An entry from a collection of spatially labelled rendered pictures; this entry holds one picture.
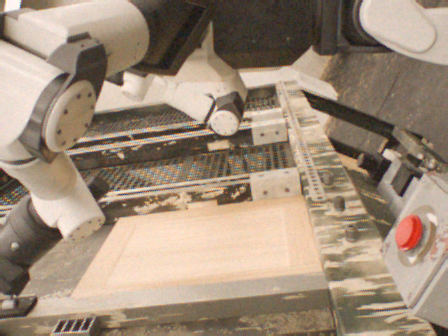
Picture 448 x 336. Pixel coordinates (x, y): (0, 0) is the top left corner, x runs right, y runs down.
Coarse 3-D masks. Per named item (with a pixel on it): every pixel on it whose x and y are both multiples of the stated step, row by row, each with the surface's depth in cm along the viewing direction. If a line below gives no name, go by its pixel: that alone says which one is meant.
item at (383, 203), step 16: (368, 160) 109; (384, 160) 107; (400, 160) 95; (352, 176) 109; (384, 176) 99; (400, 176) 91; (416, 176) 88; (368, 192) 102; (384, 192) 102; (400, 192) 89; (368, 208) 91; (384, 208) 95; (400, 208) 92; (384, 224) 86; (384, 240) 79
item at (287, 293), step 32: (160, 288) 79; (192, 288) 77; (224, 288) 76; (256, 288) 74; (288, 288) 73; (320, 288) 71; (0, 320) 78; (32, 320) 78; (128, 320) 76; (160, 320) 75; (192, 320) 75
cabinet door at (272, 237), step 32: (128, 224) 112; (160, 224) 110; (192, 224) 107; (224, 224) 104; (256, 224) 101; (288, 224) 98; (96, 256) 99; (128, 256) 97; (160, 256) 95; (192, 256) 92; (224, 256) 90; (256, 256) 88; (288, 256) 86; (96, 288) 86; (128, 288) 84
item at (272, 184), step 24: (288, 168) 115; (120, 192) 120; (144, 192) 117; (168, 192) 114; (192, 192) 113; (216, 192) 113; (240, 192) 113; (264, 192) 112; (288, 192) 111; (0, 216) 120; (120, 216) 117
